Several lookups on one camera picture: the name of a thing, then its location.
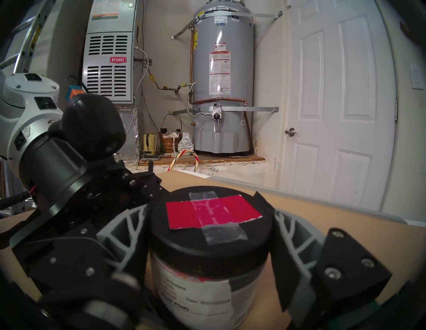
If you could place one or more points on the white light switch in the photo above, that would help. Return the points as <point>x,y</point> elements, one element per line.
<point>416,77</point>

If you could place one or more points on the white panel door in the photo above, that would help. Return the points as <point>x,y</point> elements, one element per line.
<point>332,99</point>

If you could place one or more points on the metal door knob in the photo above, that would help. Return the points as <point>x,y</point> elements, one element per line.
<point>291,131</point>

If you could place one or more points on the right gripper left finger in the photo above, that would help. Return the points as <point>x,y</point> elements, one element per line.
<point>83,266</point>

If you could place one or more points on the striped candy cane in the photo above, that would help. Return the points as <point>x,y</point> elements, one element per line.
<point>196,159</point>

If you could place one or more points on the grey bryant furnace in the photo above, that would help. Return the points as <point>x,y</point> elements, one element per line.
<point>109,40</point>

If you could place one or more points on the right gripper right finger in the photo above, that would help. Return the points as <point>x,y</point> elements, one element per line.
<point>299,252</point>

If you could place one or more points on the black lid with red tape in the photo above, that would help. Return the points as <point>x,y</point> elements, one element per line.
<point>213,239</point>

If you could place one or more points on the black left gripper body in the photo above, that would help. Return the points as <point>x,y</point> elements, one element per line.
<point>56,173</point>

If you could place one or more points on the crumpled foil lump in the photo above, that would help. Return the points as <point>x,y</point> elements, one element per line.
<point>186,143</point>

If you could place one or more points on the white platform with wooden top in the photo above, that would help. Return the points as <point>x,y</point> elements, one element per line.
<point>216,159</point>

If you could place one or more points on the aluminium step ladder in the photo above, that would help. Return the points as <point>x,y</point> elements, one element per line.
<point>36,26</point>

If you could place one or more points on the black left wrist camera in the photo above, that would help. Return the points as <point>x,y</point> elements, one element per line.
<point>93,123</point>

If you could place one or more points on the gas line with yellow valve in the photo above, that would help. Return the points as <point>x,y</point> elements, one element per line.
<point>169,88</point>

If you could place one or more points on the heater gas control valve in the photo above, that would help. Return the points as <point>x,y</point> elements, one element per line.
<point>216,113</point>

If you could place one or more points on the grey water heater tank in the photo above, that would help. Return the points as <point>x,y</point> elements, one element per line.
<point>223,50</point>

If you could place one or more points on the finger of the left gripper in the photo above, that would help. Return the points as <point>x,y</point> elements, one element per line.
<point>148,189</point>

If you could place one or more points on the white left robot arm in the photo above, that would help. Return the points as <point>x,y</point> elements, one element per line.
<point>26,99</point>

